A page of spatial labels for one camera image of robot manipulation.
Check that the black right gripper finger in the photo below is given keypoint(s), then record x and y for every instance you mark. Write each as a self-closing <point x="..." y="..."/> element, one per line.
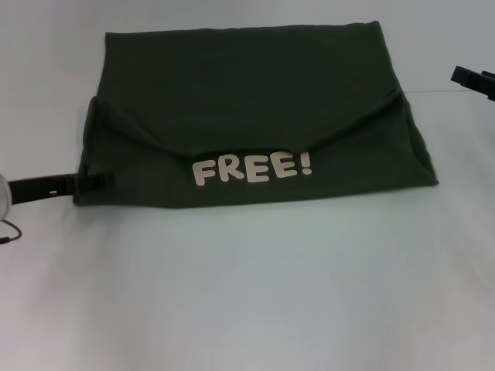
<point x="473" y="81"/>

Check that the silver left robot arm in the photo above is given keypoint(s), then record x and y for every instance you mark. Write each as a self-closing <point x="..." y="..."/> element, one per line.
<point x="4" y="197"/>

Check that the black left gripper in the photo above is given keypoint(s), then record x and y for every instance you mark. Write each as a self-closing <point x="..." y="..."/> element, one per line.
<point x="42" y="187"/>

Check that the dark green shirt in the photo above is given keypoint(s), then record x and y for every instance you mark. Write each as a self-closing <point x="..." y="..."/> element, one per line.
<point x="255" y="116"/>

